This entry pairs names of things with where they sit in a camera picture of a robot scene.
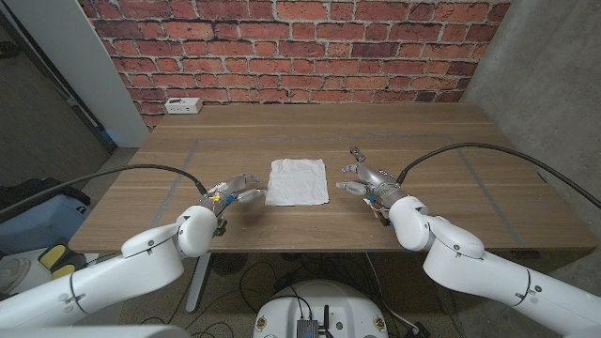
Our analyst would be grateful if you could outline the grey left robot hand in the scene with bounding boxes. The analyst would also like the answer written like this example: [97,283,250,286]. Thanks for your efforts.
[197,172,269,222]

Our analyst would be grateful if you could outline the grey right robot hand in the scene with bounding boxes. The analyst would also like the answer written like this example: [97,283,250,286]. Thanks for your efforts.
[335,162,409,210]

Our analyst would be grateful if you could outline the white cloth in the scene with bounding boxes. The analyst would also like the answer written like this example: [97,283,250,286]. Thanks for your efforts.
[264,158,331,207]

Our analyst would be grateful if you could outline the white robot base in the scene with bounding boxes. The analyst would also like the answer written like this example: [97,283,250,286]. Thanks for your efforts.
[252,279,390,338]

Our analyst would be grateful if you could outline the white power strip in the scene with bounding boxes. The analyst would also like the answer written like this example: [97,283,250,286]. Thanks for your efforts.
[163,97,204,115]

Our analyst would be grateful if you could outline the white table leg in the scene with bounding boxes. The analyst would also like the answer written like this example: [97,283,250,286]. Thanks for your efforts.
[185,253,212,314]

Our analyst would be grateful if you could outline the grey table leg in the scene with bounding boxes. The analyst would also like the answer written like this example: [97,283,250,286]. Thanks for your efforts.
[424,276,456,315]

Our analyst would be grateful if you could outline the red brick print backdrop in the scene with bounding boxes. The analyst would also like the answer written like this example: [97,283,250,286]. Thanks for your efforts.
[77,0,513,131]

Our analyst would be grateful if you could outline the small grey electronics box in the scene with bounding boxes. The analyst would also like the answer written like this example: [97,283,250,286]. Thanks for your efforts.
[295,317,320,338]

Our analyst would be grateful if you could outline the yellow and black pads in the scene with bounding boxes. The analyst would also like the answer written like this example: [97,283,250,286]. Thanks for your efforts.
[37,242,88,283]

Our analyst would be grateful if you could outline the white partition panel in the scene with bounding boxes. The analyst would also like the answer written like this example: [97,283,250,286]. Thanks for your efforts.
[4,0,150,148]

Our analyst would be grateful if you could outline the white robot torso edge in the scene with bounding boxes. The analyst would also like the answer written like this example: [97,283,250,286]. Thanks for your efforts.
[0,325,192,338]

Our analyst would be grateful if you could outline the blue storage container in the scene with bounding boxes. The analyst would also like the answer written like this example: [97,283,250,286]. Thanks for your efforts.
[0,193,91,257]

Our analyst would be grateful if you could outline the black cloth bag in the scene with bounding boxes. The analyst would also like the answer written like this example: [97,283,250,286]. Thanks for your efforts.
[0,177,91,222]

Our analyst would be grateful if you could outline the white floor cable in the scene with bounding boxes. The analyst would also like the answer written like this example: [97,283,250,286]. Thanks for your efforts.
[364,253,419,332]

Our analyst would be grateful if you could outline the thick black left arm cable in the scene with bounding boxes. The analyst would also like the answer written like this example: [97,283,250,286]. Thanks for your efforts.
[0,163,208,222]

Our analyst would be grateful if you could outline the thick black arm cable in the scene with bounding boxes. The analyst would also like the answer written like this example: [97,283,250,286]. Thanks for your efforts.
[396,142,601,210]
[0,163,208,222]

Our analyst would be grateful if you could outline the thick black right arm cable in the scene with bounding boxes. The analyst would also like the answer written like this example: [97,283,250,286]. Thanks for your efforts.
[396,142,601,210]

